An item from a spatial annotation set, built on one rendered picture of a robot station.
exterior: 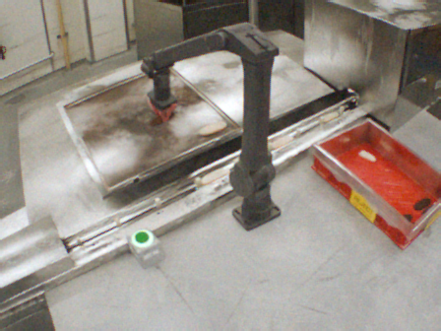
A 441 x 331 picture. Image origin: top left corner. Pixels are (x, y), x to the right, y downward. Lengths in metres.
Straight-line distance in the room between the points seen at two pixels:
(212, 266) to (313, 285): 0.27
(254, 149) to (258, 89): 0.17
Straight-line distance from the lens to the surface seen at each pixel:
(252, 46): 0.80
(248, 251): 1.01
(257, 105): 0.86
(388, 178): 1.31
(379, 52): 1.45
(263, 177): 1.00
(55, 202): 1.28
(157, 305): 0.93
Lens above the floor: 1.62
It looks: 39 degrees down
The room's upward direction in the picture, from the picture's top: 3 degrees counter-clockwise
